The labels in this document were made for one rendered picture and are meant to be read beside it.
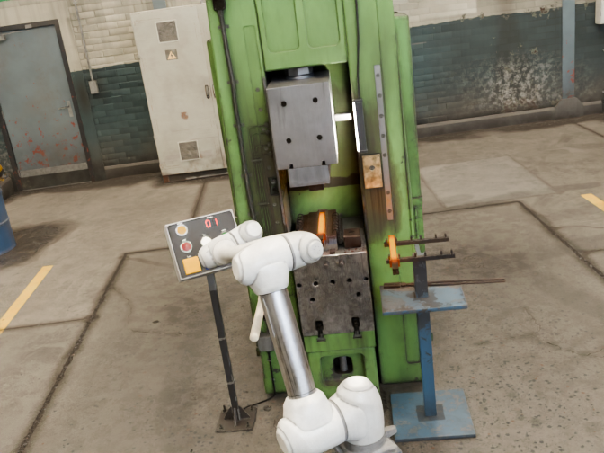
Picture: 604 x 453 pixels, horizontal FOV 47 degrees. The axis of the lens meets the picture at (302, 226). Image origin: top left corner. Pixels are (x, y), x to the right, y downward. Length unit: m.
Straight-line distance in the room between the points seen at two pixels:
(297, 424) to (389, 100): 1.73
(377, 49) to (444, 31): 6.08
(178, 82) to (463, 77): 3.73
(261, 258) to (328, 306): 1.31
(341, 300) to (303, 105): 1.01
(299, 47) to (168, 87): 5.42
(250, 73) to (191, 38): 5.19
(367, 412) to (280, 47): 1.81
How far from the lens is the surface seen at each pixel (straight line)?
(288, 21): 3.44
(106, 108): 9.60
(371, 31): 3.43
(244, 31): 3.45
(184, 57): 8.67
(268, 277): 2.34
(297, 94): 3.32
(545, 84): 9.99
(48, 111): 9.82
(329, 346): 3.71
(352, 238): 3.51
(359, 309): 3.61
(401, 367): 4.02
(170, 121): 8.82
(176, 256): 3.37
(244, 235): 2.89
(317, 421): 2.43
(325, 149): 3.37
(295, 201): 3.95
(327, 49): 3.43
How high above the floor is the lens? 2.23
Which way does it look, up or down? 20 degrees down
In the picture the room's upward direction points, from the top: 8 degrees counter-clockwise
